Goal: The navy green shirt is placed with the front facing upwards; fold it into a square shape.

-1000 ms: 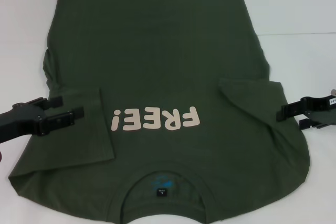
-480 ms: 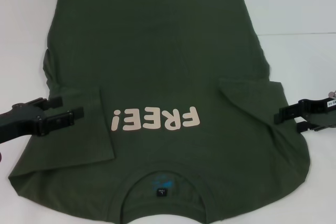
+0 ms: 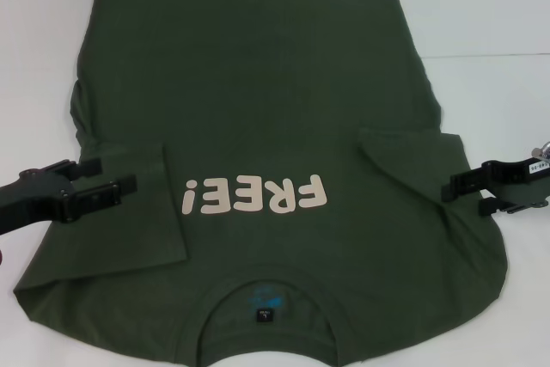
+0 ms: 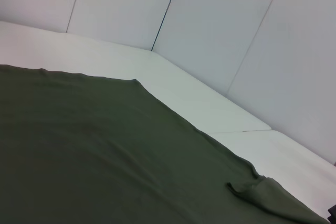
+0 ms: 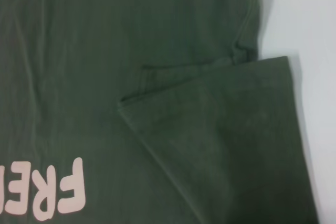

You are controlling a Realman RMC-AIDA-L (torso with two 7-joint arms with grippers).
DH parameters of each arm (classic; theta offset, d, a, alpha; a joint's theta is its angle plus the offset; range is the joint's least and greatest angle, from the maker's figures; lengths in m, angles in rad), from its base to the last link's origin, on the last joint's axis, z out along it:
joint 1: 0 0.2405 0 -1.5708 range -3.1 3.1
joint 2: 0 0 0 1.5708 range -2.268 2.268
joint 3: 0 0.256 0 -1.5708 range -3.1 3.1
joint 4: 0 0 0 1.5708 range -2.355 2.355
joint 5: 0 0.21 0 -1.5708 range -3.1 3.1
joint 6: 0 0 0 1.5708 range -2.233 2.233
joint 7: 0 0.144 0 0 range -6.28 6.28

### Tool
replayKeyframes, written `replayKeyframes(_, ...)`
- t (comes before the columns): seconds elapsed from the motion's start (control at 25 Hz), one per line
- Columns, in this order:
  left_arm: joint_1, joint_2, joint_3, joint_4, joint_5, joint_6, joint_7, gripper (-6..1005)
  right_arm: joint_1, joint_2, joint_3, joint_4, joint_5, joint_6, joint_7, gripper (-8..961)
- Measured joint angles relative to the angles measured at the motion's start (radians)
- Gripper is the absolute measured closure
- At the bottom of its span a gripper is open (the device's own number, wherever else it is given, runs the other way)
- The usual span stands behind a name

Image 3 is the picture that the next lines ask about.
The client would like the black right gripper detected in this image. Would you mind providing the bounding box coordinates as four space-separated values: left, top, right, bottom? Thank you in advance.
441 160 550 217

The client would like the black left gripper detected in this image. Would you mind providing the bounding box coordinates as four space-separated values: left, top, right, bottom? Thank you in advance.
0 157 139 237

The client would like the dark green FREE! t-shirt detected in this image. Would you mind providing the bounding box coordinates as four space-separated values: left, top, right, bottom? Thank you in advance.
12 0 510 367

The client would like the silver right wrist cable plug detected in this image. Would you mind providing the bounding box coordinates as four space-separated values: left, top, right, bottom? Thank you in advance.
531 139 550 162

